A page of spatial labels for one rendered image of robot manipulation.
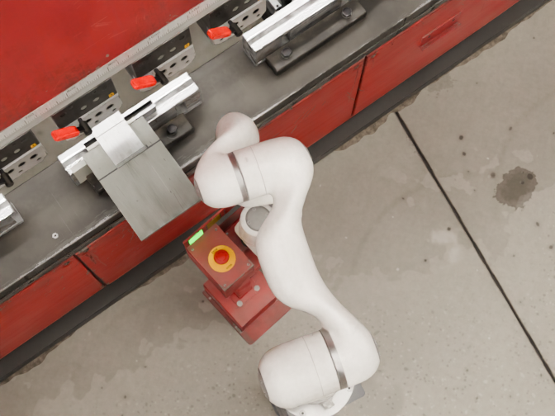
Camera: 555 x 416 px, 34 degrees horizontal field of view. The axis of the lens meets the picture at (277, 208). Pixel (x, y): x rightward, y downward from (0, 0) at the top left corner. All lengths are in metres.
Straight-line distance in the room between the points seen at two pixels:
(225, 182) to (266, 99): 0.75
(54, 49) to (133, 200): 0.59
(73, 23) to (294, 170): 0.48
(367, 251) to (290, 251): 1.52
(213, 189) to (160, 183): 0.53
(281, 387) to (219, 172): 0.41
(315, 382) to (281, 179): 0.38
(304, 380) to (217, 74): 1.02
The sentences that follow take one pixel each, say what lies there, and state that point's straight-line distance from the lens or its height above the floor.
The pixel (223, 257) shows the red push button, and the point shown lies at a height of 0.81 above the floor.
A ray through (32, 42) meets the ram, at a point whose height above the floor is 1.64.
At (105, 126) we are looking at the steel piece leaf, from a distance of 2.29.
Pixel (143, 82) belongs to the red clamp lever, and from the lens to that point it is 1.98.
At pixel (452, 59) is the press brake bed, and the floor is 0.05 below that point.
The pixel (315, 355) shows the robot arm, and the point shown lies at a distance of 1.71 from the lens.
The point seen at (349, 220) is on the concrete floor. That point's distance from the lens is 3.23.
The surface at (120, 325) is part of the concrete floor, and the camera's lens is 3.19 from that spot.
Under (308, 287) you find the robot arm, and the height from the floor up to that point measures 1.44.
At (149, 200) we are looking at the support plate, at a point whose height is 1.00.
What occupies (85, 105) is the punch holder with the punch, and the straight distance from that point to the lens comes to 2.00.
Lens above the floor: 3.12
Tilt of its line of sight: 75 degrees down
